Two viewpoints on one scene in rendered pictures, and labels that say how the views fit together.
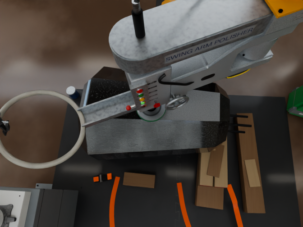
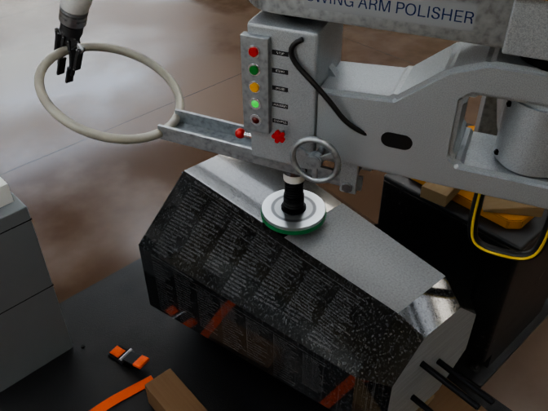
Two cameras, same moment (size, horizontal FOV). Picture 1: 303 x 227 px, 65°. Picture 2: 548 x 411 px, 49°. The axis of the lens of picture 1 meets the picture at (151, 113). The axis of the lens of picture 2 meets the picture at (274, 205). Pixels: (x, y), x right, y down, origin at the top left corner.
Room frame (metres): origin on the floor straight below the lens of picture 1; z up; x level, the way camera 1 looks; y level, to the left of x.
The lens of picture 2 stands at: (-0.71, -0.86, 2.14)
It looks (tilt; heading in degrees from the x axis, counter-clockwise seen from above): 38 degrees down; 35
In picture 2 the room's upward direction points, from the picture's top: straight up
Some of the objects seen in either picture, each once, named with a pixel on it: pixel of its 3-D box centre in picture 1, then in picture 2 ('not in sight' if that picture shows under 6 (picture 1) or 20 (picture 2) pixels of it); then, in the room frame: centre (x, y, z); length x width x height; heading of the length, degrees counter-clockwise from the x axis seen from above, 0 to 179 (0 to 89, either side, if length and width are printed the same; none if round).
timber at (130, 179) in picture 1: (139, 180); (180, 409); (0.17, 0.21, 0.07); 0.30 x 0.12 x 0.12; 76
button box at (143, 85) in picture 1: (140, 96); (257, 84); (0.49, 0.04, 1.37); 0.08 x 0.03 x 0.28; 102
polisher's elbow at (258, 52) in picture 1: (257, 36); (539, 126); (0.75, -0.65, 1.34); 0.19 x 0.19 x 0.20
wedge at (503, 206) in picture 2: not in sight; (511, 201); (1.17, -0.57, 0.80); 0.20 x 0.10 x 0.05; 116
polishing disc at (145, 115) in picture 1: (150, 106); (293, 209); (0.61, 0.00, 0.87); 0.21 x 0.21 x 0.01
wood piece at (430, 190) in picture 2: not in sight; (445, 183); (1.13, -0.34, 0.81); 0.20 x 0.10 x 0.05; 176
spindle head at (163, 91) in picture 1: (160, 73); (321, 93); (0.63, -0.08, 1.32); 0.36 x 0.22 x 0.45; 102
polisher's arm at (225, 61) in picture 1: (213, 58); (430, 121); (0.68, -0.39, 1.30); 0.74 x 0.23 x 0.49; 102
